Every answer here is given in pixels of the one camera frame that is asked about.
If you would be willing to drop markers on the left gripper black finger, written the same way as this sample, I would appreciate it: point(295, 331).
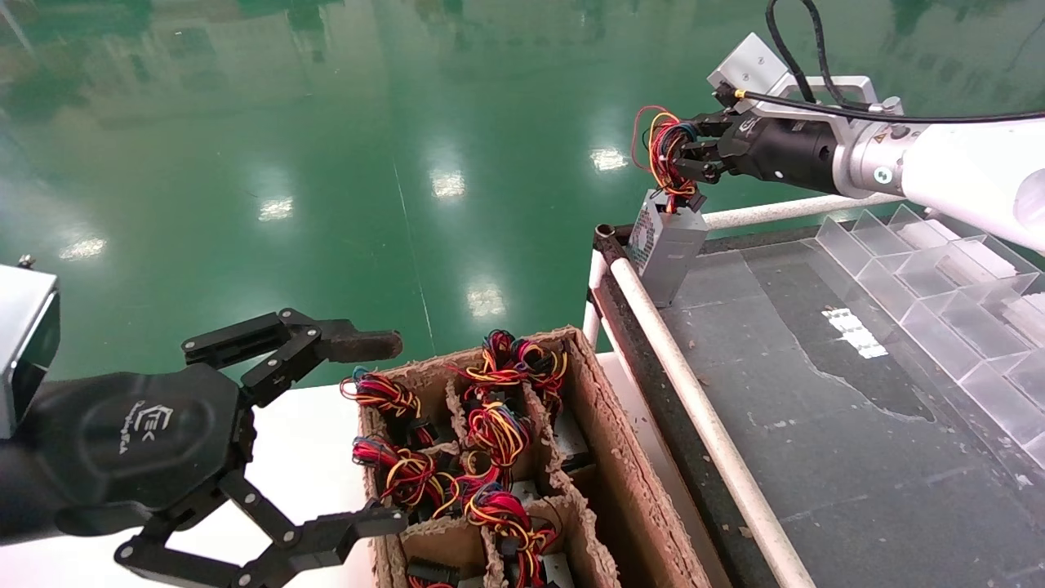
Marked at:
point(359, 345)

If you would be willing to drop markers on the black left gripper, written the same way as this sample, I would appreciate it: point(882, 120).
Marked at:
point(139, 441)

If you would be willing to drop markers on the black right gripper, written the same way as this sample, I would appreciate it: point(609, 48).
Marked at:
point(788, 151)

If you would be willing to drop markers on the black pipe joint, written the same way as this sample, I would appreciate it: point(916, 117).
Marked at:
point(611, 241)

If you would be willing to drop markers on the white paper label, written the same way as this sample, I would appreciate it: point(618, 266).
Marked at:
point(853, 331)

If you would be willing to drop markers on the white block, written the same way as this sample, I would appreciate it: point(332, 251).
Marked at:
point(980, 260)
point(927, 235)

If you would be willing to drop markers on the brown cardboard divider box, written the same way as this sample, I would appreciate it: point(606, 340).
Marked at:
point(629, 490)

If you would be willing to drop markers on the clear acrylic divider organizer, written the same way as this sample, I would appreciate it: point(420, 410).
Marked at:
point(980, 367)

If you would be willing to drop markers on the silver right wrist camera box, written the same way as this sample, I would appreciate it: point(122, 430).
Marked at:
point(747, 65)

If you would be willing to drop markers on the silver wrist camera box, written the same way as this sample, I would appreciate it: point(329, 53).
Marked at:
point(747, 65)
point(24, 327)

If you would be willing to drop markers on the silver camera mount bracket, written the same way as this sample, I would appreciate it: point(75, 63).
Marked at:
point(849, 84)

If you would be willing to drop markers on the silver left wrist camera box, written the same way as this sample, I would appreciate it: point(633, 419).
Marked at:
point(24, 327)

